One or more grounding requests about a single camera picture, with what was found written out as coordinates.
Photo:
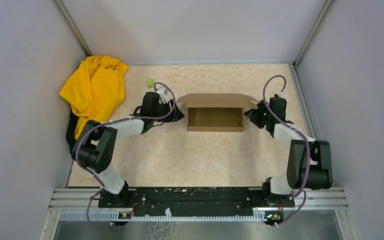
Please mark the small green block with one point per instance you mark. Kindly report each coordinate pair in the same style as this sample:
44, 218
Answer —
149, 82

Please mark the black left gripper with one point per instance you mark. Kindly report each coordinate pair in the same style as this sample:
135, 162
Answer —
176, 115

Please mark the aluminium corner post left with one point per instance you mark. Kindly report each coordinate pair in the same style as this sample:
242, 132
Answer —
70, 23

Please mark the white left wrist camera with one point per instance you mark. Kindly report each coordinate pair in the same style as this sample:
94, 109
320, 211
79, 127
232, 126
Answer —
163, 95

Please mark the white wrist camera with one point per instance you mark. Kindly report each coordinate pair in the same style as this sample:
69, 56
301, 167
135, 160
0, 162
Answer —
163, 95
280, 94

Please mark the yellow jacket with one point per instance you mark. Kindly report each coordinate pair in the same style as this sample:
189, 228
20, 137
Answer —
95, 90

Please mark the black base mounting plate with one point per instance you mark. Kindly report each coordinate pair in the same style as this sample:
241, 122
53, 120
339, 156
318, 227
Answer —
195, 201

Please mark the black cloth under jacket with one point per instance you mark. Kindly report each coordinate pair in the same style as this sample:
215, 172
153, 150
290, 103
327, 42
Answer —
71, 129

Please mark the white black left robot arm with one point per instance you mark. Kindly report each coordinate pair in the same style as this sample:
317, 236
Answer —
93, 151

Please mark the aluminium front frame rail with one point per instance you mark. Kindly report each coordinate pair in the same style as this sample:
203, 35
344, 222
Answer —
81, 204

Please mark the brown cardboard box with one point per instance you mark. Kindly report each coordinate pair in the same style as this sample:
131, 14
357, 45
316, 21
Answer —
216, 112

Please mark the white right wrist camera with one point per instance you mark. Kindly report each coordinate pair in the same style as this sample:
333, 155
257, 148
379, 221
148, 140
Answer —
280, 94

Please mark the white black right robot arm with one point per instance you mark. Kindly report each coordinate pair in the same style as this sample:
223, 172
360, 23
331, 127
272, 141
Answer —
309, 164

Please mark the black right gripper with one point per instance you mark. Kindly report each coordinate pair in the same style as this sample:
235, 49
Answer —
253, 115

